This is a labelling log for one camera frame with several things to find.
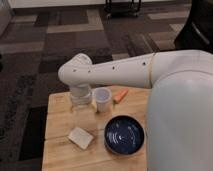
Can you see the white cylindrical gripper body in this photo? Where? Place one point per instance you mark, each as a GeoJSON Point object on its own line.
{"type": "Point", "coordinates": [81, 95]}

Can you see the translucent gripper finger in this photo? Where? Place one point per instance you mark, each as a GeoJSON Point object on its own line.
{"type": "Point", "coordinates": [93, 106]}
{"type": "Point", "coordinates": [74, 108]}

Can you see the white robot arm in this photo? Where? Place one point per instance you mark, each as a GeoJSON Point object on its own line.
{"type": "Point", "coordinates": [179, 122]}

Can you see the white sponge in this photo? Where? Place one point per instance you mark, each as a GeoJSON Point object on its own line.
{"type": "Point", "coordinates": [80, 137]}

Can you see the white plastic cup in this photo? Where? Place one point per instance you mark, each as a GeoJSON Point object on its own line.
{"type": "Point", "coordinates": [102, 97]}

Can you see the orange carrot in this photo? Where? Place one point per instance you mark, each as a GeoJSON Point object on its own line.
{"type": "Point", "coordinates": [120, 95]}

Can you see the dark blue bowl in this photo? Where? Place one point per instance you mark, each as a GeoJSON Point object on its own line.
{"type": "Point", "coordinates": [123, 135]}

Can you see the black office chair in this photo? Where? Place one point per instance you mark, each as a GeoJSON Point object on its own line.
{"type": "Point", "coordinates": [197, 33]}

